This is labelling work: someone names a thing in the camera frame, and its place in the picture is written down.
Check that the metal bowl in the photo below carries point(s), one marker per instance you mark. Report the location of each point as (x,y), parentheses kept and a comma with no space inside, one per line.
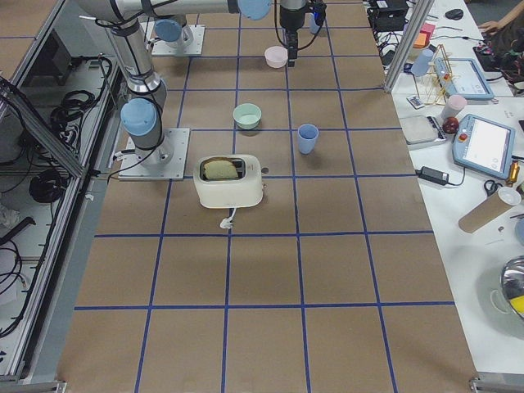
(507,298)

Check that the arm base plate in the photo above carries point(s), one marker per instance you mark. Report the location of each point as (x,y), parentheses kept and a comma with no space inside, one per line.
(166,162)
(189,44)

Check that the teach pendant near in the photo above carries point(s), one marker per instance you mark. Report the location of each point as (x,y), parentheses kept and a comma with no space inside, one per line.
(484,146)

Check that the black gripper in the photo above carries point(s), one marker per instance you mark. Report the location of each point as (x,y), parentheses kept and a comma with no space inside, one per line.
(291,20)

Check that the red apple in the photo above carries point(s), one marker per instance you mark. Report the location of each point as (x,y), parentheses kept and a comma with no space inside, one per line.
(450,125)

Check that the teach pendant far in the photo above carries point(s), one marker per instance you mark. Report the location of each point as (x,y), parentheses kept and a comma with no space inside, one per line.
(469,80)

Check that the bread slice in toaster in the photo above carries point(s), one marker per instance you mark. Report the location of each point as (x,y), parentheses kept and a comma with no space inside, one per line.
(220,169)

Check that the wooden cup rack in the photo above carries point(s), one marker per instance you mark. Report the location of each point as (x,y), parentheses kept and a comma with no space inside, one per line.
(432,88)

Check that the pink cup on rack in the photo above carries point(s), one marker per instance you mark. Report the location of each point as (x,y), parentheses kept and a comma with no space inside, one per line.
(453,106)

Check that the pink bowl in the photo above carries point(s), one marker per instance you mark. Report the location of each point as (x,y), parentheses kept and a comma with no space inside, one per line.
(276,57)

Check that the cardboard tube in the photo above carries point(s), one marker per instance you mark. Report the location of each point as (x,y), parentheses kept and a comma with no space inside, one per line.
(491,208)

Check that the green bowl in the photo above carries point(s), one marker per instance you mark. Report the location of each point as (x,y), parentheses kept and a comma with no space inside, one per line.
(247,115)

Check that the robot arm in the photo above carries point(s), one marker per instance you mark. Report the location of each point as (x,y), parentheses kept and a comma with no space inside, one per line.
(142,114)
(171,29)

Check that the blue cup on rack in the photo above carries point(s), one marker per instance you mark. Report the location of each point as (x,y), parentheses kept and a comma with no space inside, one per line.
(422,63)

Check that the aluminium frame post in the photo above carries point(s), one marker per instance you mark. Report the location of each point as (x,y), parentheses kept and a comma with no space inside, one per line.
(417,18)

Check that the blue cup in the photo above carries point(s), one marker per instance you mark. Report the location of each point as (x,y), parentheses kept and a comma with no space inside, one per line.
(422,63)
(307,135)
(313,27)

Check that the kitchen scale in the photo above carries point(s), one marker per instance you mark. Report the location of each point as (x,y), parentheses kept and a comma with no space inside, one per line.
(422,131)

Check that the black power adapter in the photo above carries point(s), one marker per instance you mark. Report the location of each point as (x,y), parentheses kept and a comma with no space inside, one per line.
(432,175)

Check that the cream toaster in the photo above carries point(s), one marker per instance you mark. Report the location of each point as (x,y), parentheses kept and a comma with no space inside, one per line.
(244,191)

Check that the teach pendant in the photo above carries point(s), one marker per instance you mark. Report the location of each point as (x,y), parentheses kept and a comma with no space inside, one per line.
(484,146)
(469,80)

